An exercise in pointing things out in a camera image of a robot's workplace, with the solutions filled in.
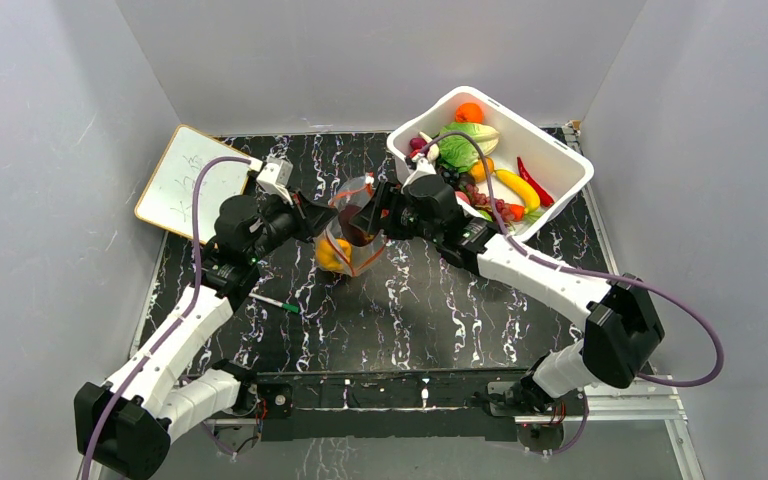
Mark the white toy radish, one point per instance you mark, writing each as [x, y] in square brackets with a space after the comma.
[432, 153]

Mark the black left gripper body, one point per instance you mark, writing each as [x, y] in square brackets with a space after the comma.
[278, 225]

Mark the yellow toy banana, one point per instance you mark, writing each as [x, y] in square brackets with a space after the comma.
[522, 188]

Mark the green capped marker pen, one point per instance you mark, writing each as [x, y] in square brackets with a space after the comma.
[282, 305]

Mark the red toy grape bunch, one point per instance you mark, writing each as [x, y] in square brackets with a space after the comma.
[509, 213]

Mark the white dry-erase board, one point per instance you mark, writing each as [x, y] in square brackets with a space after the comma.
[195, 170]

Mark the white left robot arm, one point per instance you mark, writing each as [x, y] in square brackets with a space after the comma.
[129, 422]

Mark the red toy chili pepper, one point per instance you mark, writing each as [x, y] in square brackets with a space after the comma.
[546, 200]

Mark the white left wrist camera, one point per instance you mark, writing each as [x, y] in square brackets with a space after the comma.
[274, 176]

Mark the small orange toy fruit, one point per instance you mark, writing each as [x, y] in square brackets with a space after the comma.
[481, 170]

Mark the green toy lettuce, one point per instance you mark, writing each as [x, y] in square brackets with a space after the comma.
[459, 153]

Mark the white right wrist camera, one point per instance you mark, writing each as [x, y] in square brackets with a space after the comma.
[424, 167]

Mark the dark toy grape bunch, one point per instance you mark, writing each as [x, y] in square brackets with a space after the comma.
[459, 181]

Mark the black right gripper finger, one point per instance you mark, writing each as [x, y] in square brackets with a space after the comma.
[362, 220]
[384, 199]

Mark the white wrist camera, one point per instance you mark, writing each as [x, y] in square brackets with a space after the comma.
[424, 167]
[274, 176]

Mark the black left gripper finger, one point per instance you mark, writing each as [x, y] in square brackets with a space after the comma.
[311, 211]
[316, 223]

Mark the clear zip bag orange zipper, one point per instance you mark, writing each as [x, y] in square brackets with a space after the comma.
[365, 251]

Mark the purple toy eggplant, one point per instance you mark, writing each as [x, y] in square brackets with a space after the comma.
[417, 143]

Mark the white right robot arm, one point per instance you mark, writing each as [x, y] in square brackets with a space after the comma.
[617, 318]

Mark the white plastic bin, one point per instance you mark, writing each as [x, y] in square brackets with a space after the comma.
[560, 170]

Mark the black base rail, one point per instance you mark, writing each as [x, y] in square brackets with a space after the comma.
[487, 403]

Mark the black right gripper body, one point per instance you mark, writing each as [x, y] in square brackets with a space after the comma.
[403, 223]

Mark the yellow toy bell pepper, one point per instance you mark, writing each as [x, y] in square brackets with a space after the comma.
[334, 258]

